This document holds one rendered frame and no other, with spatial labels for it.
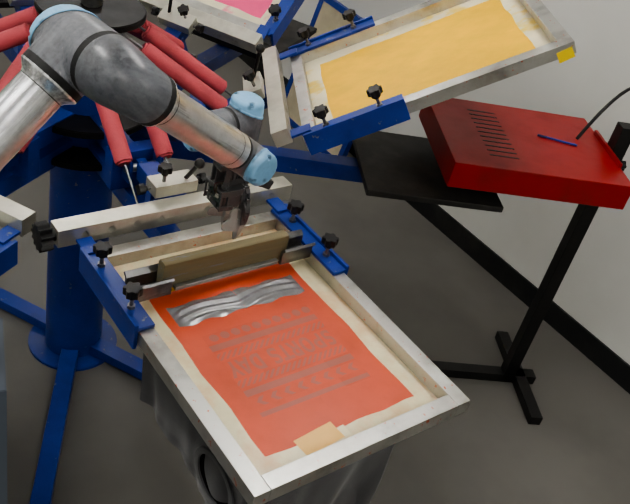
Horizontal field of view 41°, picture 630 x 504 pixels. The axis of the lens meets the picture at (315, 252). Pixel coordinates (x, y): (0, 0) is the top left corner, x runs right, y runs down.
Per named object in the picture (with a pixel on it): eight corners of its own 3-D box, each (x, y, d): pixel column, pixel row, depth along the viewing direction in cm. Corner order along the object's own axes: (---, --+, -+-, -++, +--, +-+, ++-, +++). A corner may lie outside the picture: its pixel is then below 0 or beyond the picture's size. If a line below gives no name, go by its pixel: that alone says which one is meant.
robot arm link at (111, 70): (142, 50, 127) (292, 154, 169) (101, 21, 132) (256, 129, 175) (100, 113, 128) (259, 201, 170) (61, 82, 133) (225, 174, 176)
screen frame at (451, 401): (465, 411, 191) (470, 400, 189) (251, 509, 158) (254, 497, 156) (278, 219, 237) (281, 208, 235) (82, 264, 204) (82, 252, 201)
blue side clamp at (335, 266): (343, 286, 220) (349, 266, 216) (328, 291, 218) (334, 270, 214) (281, 223, 238) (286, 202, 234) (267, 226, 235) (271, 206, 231)
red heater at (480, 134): (573, 143, 309) (586, 114, 302) (621, 214, 273) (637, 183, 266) (416, 119, 297) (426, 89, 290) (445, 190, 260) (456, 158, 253)
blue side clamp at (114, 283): (152, 344, 189) (155, 321, 185) (132, 350, 186) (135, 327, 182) (97, 265, 206) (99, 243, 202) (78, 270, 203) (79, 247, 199)
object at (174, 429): (256, 544, 194) (285, 442, 173) (224, 559, 189) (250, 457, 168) (164, 407, 221) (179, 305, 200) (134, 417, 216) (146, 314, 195)
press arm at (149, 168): (184, 209, 224) (186, 193, 222) (164, 213, 221) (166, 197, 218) (155, 175, 235) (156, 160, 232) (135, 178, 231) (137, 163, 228)
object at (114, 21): (145, 360, 314) (188, 20, 235) (40, 393, 291) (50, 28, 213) (100, 295, 337) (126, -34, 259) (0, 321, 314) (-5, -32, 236)
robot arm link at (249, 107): (220, 92, 177) (250, 85, 183) (213, 137, 184) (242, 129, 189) (244, 109, 174) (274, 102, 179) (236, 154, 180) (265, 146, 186)
